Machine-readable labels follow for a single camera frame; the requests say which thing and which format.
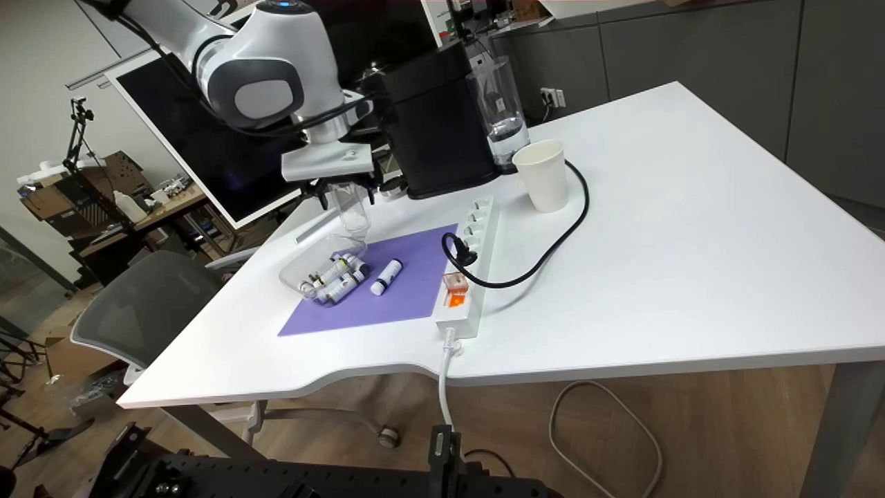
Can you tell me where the black camera tripod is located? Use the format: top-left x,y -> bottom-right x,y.
57,95 -> 100,175

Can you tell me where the cluttered wooden shelf with boxes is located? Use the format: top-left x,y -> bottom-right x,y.
13,150 -> 231,285

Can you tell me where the white power strip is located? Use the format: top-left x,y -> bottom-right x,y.
435,193 -> 501,347

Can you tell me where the black power cable with plug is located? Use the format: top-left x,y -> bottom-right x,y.
440,159 -> 594,294

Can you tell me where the purple mat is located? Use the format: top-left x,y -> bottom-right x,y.
277,222 -> 461,340

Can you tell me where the grey office chair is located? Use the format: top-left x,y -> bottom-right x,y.
67,247 -> 406,455

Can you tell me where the white framed computer monitor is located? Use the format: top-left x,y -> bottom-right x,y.
107,0 -> 440,245

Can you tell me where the grey looped floor cable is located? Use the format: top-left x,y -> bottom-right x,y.
545,380 -> 667,498

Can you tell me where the white paper cup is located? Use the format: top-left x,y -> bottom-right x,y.
512,138 -> 574,217

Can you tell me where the clear container lid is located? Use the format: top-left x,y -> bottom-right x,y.
301,206 -> 374,271

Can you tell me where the black coffee machine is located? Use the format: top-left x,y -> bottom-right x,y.
356,41 -> 507,203

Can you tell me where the white power strip cord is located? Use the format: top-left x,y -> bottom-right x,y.
435,336 -> 461,438

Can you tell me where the clear plastic container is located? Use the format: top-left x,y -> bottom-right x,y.
277,245 -> 377,310

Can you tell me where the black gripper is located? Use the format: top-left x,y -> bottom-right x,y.
316,175 -> 377,247

